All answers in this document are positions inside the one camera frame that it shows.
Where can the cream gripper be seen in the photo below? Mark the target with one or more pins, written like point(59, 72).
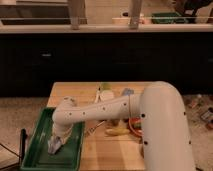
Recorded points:
point(62, 132)

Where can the grey towel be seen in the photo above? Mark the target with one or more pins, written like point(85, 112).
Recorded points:
point(54, 144)

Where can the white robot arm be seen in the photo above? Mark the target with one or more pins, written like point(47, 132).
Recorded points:
point(166, 135)

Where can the metal fork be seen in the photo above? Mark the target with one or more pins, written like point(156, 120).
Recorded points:
point(92, 129)

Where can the green plastic tray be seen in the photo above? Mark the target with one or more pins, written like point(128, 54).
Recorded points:
point(66, 158)

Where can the black pole stand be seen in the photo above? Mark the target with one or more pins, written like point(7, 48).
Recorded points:
point(23, 137)

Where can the yellow banana toy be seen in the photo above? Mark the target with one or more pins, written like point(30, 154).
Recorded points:
point(117, 132)

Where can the white cup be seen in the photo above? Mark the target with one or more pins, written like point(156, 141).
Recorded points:
point(106, 95)

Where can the green lime object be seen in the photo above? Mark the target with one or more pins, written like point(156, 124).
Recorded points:
point(105, 86)

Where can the orange bowl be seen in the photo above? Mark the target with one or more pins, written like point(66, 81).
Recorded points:
point(135, 126)

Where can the blue sponge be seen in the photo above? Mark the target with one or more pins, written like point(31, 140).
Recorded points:
point(127, 91)

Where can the green bin background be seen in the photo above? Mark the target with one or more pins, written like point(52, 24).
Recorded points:
point(168, 18)

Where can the white handled spoon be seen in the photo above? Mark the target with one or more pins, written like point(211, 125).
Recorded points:
point(97, 95)

